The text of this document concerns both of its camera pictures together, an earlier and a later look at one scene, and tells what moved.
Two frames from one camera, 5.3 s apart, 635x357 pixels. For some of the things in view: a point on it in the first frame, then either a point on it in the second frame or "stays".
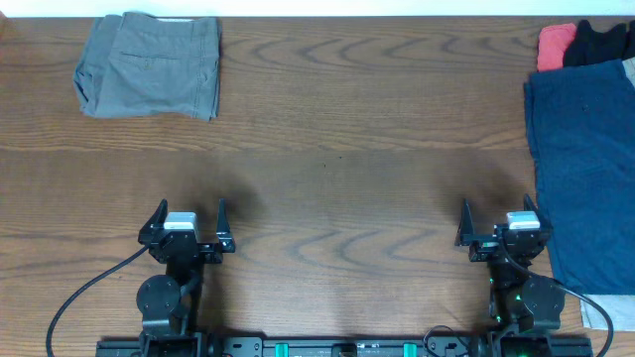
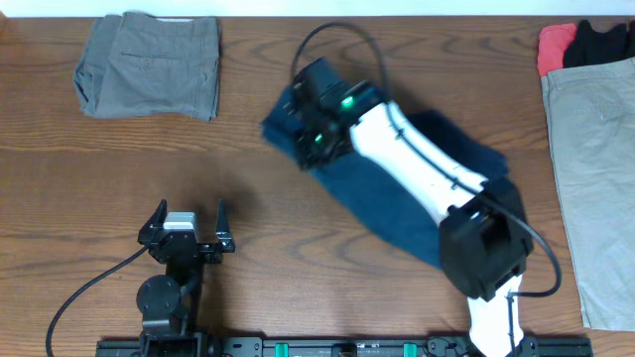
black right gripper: [465, 236] → [307, 158]
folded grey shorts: [136, 64] stays
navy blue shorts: [581, 123] → [462, 146]
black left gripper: [212, 254] stays
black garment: [592, 47] stays
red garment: [553, 41] stays
